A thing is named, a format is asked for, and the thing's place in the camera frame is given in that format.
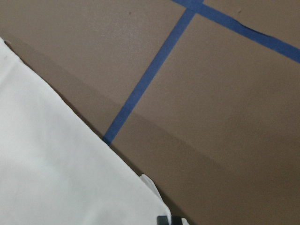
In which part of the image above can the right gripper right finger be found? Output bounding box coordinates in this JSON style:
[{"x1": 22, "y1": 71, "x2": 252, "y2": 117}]
[{"x1": 171, "y1": 216, "x2": 183, "y2": 225}]

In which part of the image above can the white long-sleeve printed shirt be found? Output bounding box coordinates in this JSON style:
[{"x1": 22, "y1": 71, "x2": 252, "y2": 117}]
[{"x1": 0, "y1": 41, "x2": 173, "y2": 225}]

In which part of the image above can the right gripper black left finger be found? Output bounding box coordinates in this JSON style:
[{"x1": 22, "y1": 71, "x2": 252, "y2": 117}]
[{"x1": 157, "y1": 216, "x2": 168, "y2": 225}]

